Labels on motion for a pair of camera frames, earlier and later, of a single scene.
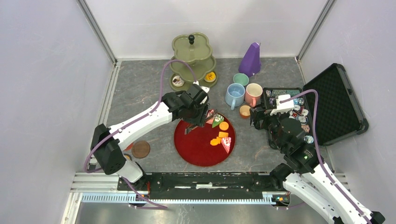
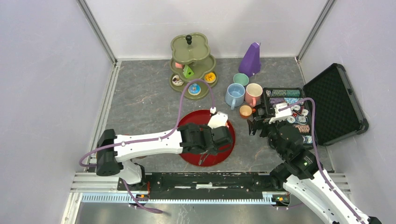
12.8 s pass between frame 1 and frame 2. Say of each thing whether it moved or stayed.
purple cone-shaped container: stayed
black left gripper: moved
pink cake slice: moved
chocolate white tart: stayed
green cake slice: moved
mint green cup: stayed
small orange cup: stayed
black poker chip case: stayed
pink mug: stayed
